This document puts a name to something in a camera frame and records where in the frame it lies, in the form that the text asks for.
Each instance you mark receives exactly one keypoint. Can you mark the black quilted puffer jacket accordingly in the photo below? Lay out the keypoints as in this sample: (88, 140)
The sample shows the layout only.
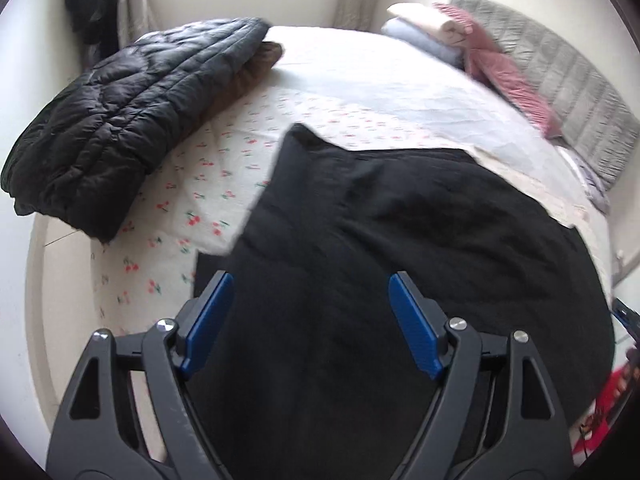
(100, 125)

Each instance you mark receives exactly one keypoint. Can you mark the white dotted curtain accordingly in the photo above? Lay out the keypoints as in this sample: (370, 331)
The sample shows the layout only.
(140, 0)

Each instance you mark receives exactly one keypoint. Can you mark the red bag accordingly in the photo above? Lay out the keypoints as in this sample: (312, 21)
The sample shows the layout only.
(612, 390)

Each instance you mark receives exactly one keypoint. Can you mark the dark hanging clothes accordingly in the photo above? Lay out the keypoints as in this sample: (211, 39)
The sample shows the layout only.
(95, 5)

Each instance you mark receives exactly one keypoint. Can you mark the grey quilted headboard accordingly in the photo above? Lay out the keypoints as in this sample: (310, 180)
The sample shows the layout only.
(575, 75)

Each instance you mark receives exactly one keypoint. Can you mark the brown folded garment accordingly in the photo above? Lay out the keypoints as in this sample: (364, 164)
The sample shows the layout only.
(255, 70)

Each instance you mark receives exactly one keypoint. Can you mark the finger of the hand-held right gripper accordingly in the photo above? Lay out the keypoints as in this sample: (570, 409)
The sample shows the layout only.
(630, 321)

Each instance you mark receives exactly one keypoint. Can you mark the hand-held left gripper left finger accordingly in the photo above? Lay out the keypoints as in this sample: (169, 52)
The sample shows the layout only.
(207, 325)

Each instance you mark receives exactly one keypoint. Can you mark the pink velvet pillow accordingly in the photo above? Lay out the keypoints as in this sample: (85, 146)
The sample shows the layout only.
(510, 85)

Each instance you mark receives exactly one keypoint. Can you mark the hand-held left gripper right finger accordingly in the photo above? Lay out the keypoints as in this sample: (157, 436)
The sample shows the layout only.
(415, 327)

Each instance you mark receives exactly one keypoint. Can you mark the light blue pillow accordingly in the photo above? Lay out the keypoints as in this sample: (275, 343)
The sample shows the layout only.
(415, 40)

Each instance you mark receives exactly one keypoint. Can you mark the white patterned pillow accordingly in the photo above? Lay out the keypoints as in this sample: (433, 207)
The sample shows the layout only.
(590, 180)

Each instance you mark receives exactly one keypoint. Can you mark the cream folded garment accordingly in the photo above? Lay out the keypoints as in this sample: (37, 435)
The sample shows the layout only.
(425, 20)

